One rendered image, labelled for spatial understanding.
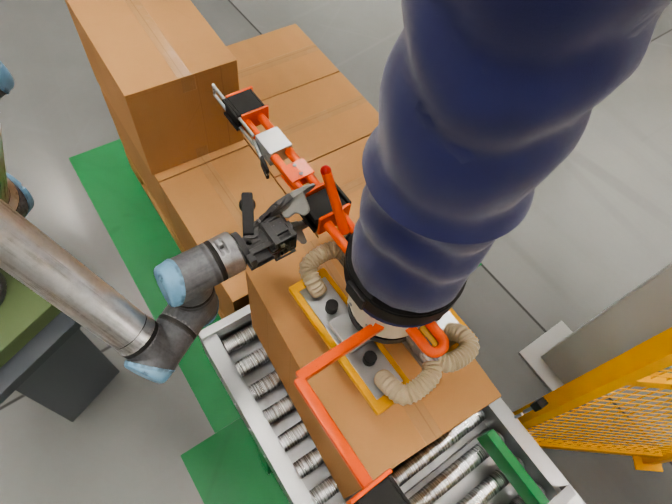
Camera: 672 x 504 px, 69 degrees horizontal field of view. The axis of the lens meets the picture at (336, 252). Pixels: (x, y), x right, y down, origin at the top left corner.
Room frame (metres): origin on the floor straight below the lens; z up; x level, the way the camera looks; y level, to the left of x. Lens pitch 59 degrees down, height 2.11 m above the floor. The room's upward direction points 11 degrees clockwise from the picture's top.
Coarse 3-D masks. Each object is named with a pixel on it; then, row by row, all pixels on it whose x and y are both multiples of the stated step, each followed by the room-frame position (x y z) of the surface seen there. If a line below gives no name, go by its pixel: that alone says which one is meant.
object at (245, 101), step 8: (248, 88) 0.94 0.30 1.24; (232, 96) 0.90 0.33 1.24; (240, 96) 0.91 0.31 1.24; (248, 96) 0.91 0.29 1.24; (256, 96) 0.92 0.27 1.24; (232, 104) 0.87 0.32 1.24; (240, 104) 0.88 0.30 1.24; (248, 104) 0.88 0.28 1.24; (256, 104) 0.89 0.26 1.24; (240, 112) 0.85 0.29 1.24; (248, 112) 0.86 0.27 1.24; (256, 112) 0.87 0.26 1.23; (264, 112) 0.88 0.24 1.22; (256, 120) 0.87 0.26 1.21
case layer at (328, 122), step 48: (240, 48) 1.94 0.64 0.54; (288, 48) 2.01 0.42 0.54; (288, 96) 1.68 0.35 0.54; (336, 96) 1.74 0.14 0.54; (240, 144) 1.35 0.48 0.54; (336, 144) 1.46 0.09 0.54; (192, 192) 1.07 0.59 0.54; (240, 192) 1.11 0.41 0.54; (288, 192) 1.16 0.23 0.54; (192, 240) 0.88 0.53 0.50; (240, 288) 0.71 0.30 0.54
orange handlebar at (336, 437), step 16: (256, 128) 0.83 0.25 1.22; (272, 160) 0.74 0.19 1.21; (304, 160) 0.75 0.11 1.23; (288, 176) 0.70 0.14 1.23; (304, 176) 0.71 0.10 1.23; (352, 224) 0.60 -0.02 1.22; (336, 240) 0.56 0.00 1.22; (352, 336) 0.35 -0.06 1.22; (368, 336) 0.36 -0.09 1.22; (416, 336) 0.38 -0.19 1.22; (336, 352) 0.31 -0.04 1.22; (432, 352) 0.35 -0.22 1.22; (304, 368) 0.27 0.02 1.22; (320, 368) 0.28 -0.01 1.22; (304, 384) 0.24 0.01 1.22; (304, 400) 0.22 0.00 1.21; (320, 416) 0.19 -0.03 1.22; (336, 432) 0.17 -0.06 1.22; (336, 448) 0.15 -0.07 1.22; (352, 464) 0.13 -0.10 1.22; (368, 480) 0.11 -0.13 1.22
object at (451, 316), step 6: (450, 312) 0.50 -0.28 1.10; (438, 318) 0.47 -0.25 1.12; (444, 318) 0.48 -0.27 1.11; (450, 318) 0.48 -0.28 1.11; (456, 318) 0.49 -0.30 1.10; (438, 324) 0.46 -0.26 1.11; (444, 324) 0.47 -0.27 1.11; (462, 324) 0.48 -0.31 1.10; (420, 330) 0.44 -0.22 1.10; (426, 330) 0.44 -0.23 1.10; (426, 336) 0.43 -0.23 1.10; (432, 336) 0.43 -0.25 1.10; (432, 342) 0.42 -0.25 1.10; (450, 342) 0.43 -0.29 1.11; (456, 342) 0.43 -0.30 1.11; (450, 348) 0.41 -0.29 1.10
